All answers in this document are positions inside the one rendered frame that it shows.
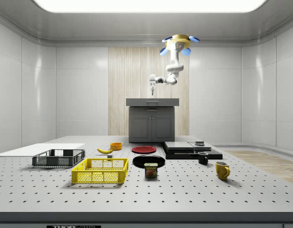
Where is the white cabinet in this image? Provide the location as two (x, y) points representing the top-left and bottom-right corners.
(128, 106), (176, 143)

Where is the red plate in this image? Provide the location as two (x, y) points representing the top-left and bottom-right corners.
(131, 146), (157, 154)

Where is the black stove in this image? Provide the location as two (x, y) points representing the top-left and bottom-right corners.
(160, 140), (223, 160)

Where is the black plate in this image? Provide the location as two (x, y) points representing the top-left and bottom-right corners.
(132, 154), (166, 169)

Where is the banana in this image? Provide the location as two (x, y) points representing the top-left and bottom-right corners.
(97, 147), (115, 155)

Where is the flat-sided can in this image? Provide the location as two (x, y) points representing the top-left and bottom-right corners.
(144, 162), (158, 178)

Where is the black mug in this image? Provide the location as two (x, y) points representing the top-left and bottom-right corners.
(197, 152), (209, 165)

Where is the yellow basket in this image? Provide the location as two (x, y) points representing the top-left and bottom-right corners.
(71, 158), (129, 185)

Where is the yellow mug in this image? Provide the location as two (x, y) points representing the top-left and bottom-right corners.
(215, 161), (231, 181)

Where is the dark grey basket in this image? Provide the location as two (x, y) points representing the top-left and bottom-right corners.
(31, 149), (86, 169)

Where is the white board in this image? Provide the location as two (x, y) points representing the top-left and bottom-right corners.
(0, 143), (86, 157)

